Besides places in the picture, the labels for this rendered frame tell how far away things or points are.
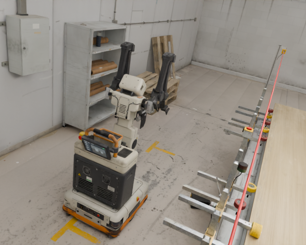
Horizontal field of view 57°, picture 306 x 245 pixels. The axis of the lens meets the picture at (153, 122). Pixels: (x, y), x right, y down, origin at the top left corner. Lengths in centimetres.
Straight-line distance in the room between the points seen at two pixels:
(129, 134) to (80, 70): 163
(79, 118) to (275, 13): 686
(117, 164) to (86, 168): 36
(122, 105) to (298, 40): 750
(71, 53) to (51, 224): 224
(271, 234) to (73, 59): 319
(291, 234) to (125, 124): 159
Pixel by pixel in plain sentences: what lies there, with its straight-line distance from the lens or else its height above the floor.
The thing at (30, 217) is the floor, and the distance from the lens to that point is 307.
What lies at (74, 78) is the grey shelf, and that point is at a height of 84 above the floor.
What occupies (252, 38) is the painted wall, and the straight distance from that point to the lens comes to 951.
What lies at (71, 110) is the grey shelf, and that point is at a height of 34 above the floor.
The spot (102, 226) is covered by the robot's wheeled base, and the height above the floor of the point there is 12.
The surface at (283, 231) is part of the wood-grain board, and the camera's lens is 205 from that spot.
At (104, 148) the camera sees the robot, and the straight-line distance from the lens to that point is 228.
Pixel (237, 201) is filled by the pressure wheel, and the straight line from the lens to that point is 209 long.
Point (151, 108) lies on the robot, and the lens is 252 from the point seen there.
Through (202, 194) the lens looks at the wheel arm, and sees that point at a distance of 212.
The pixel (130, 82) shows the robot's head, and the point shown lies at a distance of 256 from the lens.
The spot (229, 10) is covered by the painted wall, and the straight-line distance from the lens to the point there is 961.
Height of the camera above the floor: 212
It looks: 25 degrees down
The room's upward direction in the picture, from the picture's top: 10 degrees clockwise
